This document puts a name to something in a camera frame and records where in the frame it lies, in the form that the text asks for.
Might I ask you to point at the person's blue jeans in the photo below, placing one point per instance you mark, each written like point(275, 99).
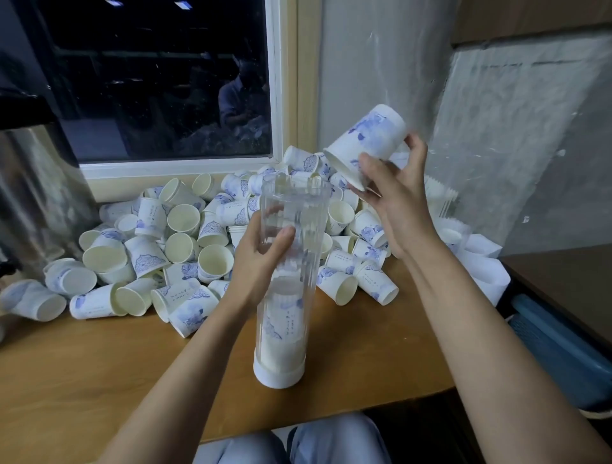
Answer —
point(335, 442)

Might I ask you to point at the brown wooden wall cabinet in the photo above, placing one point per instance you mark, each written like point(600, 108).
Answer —
point(531, 17)

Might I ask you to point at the blue bin with tan rim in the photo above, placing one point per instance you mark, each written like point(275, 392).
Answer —
point(564, 354)

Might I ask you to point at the nested stack of paper cups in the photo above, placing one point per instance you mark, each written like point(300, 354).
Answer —
point(283, 330)

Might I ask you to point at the person's right hand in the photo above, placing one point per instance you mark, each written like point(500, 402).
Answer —
point(402, 201)

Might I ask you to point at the person's left hand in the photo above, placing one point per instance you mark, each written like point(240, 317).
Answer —
point(253, 272)

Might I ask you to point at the person's right forearm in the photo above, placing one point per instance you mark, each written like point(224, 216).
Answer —
point(507, 363)

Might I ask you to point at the cup tube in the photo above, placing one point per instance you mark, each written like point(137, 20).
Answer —
point(306, 210)

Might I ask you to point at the dark wooden side counter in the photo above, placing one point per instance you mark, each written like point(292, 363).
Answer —
point(569, 282)

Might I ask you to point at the white framed window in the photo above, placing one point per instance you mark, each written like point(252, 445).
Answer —
point(163, 76)

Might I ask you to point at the pile of paper cups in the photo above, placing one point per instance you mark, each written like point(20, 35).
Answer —
point(143, 258)

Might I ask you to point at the single blue-printed paper cup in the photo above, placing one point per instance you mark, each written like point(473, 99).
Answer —
point(368, 139)

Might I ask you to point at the person's left forearm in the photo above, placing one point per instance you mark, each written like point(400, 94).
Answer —
point(172, 392)

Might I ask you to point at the clear plastic bag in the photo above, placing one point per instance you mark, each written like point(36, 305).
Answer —
point(516, 134)

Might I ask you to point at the stainless steel water dispenser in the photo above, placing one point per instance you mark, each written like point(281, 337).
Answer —
point(38, 191)

